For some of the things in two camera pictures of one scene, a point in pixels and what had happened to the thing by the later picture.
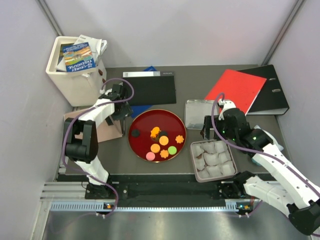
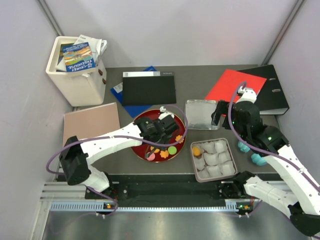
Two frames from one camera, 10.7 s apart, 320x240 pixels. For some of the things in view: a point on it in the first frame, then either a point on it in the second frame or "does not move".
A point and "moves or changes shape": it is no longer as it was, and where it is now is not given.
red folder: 241,88 does not move
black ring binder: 270,99 does not move
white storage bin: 84,88 does not move
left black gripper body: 125,110 to 164,139
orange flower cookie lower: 164,153 does not move
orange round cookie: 163,140 moves or changes shape
